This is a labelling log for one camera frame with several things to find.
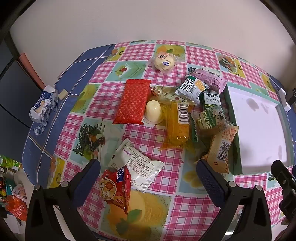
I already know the white tray with green rim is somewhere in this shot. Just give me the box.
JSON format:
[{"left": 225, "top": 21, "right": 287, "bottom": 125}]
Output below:
[{"left": 223, "top": 85, "right": 293, "bottom": 175}]

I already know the cream pudding cup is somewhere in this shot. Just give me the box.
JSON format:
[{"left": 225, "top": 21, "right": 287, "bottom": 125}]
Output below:
[{"left": 142, "top": 100, "right": 164, "bottom": 124}]

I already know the reddish board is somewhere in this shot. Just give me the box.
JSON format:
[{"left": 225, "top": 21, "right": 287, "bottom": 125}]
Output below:
[{"left": 19, "top": 53, "right": 47, "bottom": 90}]

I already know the green white biscuit packet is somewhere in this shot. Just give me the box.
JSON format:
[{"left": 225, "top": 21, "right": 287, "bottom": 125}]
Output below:
[{"left": 203, "top": 89, "right": 223, "bottom": 112}]

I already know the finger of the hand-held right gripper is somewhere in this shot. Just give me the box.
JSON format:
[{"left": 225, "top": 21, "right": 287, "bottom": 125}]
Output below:
[{"left": 271, "top": 160, "right": 296, "bottom": 223}]

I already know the beige snack packet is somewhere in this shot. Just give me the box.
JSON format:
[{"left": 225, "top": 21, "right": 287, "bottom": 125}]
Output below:
[{"left": 200, "top": 125, "right": 240, "bottom": 174}]

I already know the pink snack packet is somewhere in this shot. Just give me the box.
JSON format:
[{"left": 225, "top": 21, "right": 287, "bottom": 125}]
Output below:
[{"left": 187, "top": 69, "right": 228, "bottom": 94}]

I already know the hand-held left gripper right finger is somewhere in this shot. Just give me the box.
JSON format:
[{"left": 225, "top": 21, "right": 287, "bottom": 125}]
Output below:
[{"left": 196, "top": 159, "right": 278, "bottom": 241}]

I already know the red patterned snack packet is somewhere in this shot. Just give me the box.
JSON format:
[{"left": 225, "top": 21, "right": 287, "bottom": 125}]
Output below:
[{"left": 112, "top": 79, "right": 152, "bottom": 126}]

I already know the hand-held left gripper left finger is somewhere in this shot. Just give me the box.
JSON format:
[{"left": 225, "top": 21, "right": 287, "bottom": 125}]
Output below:
[{"left": 26, "top": 159, "right": 102, "bottom": 241}]

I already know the yellow cake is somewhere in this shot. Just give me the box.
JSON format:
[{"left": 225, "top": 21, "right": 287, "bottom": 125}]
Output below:
[{"left": 159, "top": 101, "right": 193, "bottom": 151}]

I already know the green cartoon snack packet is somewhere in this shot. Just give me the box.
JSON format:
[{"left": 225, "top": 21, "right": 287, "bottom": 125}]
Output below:
[{"left": 192, "top": 109, "right": 228, "bottom": 136}]

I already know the dark blue cabinet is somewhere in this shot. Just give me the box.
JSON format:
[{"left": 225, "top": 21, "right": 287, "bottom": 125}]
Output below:
[{"left": 0, "top": 35, "right": 44, "bottom": 158}]

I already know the blue tablecloth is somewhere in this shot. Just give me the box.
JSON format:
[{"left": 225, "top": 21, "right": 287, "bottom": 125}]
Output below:
[{"left": 22, "top": 45, "right": 116, "bottom": 183}]

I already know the yellow bun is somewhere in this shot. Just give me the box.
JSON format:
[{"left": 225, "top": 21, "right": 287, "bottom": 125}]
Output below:
[{"left": 148, "top": 51, "right": 183, "bottom": 73}]

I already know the small red snack packet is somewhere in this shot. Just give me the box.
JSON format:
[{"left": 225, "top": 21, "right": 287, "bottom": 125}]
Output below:
[{"left": 99, "top": 164, "right": 132, "bottom": 216}]

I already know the orange plastic bag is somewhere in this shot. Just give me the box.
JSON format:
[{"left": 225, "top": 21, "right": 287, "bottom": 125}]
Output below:
[{"left": 7, "top": 195, "right": 28, "bottom": 220}]

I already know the green white corn snack packet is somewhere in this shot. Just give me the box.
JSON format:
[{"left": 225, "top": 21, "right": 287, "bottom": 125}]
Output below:
[{"left": 175, "top": 75, "right": 207, "bottom": 105}]

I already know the green plastic bag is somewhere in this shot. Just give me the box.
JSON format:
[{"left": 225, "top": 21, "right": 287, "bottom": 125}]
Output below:
[{"left": 0, "top": 155, "right": 22, "bottom": 172}]

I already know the small clear candy packet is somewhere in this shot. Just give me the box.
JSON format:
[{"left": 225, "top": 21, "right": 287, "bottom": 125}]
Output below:
[{"left": 150, "top": 85, "right": 183, "bottom": 102}]

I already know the crumpled blue white wrapper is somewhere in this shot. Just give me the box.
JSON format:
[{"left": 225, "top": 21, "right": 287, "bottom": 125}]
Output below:
[{"left": 29, "top": 85, "right": 59, "bottom": 136}]

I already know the white clip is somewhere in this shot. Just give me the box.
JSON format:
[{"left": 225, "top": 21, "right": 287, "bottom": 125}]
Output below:
[{"left": 279, "top": 88, "right": 290, "bottom": 112}]

